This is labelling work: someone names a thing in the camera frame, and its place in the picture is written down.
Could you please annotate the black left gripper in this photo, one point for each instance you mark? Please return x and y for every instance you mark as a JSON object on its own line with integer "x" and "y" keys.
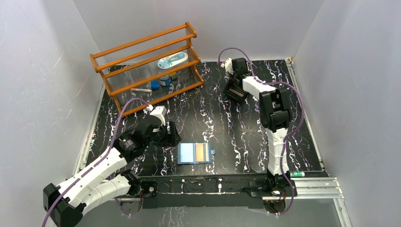
{"x": 170, "y": 134}

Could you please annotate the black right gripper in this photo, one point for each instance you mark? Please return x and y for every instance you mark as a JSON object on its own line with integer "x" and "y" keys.
{"x": 249, "y": 72}

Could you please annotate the blue card holder wallet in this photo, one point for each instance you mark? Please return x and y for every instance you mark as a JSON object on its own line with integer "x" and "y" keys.
{"x": 186, "y": 154}

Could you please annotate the orange credit card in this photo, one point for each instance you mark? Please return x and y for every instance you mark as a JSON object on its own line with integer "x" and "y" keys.
{"x": 201, "y": 152}

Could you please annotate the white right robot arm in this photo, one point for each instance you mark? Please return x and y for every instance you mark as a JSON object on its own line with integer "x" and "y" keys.
{"x": 275, "y": 117}

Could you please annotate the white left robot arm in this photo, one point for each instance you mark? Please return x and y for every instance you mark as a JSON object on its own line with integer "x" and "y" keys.
{"x": 101, "y": 181}

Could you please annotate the black card tray box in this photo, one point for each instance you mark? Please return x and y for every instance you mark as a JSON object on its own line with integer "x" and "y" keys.
{"x": 234, "y": 92}

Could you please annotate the white orange marker pen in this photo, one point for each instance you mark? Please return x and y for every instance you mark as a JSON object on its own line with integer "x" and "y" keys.
{"x": 141, "y": 90}

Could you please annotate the blue small box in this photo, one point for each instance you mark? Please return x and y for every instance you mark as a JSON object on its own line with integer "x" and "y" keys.
{"x": 154, "y": 85}

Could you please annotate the small blue lidded jar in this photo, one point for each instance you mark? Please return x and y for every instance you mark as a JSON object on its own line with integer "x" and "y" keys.
{"x": 165, "y": 80}

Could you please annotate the orange wooden shelf rack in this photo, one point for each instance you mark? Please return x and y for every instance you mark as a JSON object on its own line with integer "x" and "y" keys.
{"x": 134, "y": 65}

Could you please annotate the white blue packaged item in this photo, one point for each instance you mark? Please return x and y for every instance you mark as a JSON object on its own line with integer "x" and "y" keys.
{"x": 172, "y": 60}

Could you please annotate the green white marker pen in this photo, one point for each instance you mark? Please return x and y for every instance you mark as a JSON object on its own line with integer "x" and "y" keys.
{"x": 297, "y": 174}

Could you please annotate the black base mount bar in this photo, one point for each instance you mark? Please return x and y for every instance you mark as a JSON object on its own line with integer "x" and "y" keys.
{"x": 207, "y": 191}

